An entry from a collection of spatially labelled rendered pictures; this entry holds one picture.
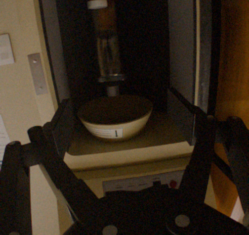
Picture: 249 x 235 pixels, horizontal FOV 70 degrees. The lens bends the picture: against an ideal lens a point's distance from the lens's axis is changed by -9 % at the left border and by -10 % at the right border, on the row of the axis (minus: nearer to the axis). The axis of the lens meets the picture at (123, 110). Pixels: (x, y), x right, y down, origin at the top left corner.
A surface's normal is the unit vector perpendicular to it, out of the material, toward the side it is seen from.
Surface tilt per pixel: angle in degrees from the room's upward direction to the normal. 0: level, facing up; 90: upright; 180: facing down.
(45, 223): 90
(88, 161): 90
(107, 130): 66
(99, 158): 90
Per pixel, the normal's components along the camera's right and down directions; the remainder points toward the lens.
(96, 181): 0.00, -0.37
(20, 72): 0.10, 0.40
